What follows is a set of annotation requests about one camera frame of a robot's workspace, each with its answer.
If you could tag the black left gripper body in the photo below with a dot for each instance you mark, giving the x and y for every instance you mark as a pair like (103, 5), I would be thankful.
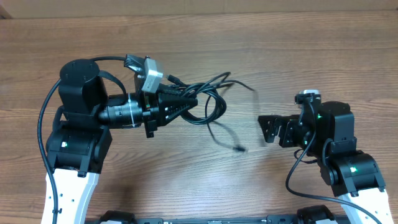
(150, 110)

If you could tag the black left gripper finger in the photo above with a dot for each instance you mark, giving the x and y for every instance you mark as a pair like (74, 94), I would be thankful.
(172, 106)
(169, 91)

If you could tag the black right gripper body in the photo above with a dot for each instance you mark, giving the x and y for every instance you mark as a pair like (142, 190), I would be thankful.
(291, 137)

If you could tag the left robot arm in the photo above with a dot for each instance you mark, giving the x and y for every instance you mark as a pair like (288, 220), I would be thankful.
(75, 151)

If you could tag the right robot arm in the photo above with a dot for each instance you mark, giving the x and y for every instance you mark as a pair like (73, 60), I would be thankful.
(325, 132)

